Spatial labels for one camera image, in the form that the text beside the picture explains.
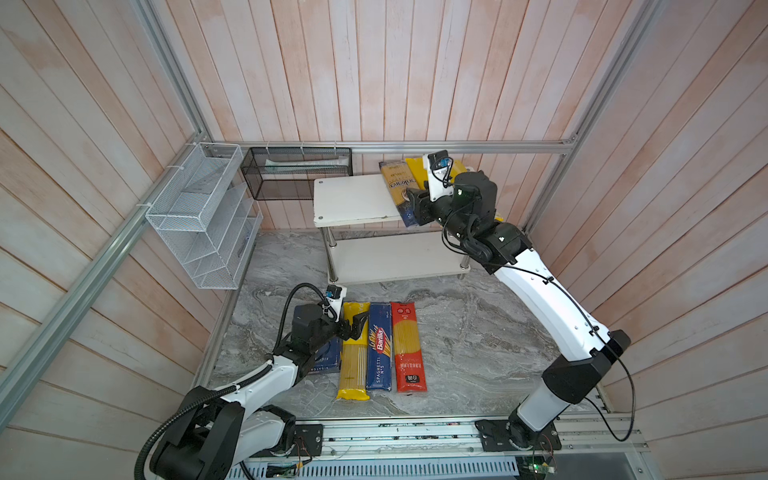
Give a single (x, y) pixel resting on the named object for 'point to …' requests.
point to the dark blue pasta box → (329, 358)
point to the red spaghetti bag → (410, 371)
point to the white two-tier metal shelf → (367, 241)
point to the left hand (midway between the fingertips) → (355, 312)
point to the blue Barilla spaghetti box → (379, 373)
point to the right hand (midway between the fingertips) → (414, 187)
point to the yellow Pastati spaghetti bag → (355, 356)
